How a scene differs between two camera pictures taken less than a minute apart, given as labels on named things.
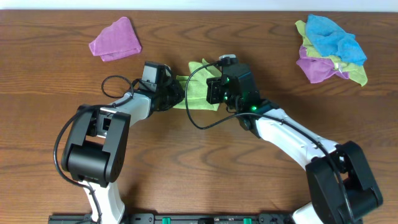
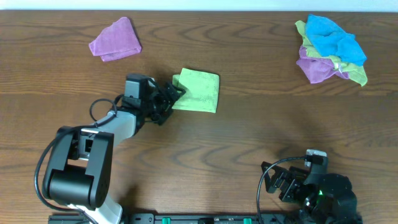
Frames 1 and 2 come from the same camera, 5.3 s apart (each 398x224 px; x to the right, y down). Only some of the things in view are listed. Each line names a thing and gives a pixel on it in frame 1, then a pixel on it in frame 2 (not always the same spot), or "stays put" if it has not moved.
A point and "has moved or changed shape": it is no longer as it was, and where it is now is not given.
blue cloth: [332, 40] stays put
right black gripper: [214, 84] -> [295, 177]
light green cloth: [196, 88] has moved or changed shape
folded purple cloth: [116, 42] stays put
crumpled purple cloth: [316, 70] stays put
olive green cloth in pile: [356, 71] stays put
